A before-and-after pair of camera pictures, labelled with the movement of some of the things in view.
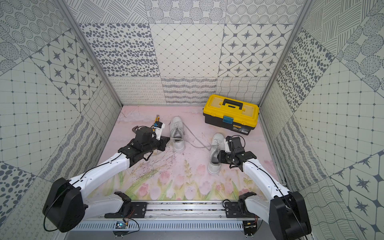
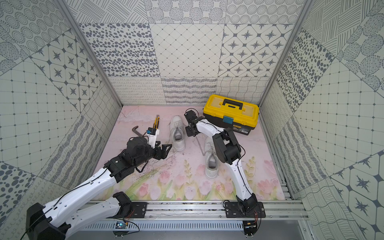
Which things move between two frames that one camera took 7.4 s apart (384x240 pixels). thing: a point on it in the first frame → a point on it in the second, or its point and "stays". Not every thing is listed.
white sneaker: x=177 y=134 stays
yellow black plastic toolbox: x=236 y=115 stays
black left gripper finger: x=163 y=139 → x=164 y=147
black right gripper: x=221 y=158 → x=189 y=133
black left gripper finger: x=161 y=146 → x=162 y=155
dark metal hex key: x=134 y=129 stays
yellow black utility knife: x=157 y=118 stays
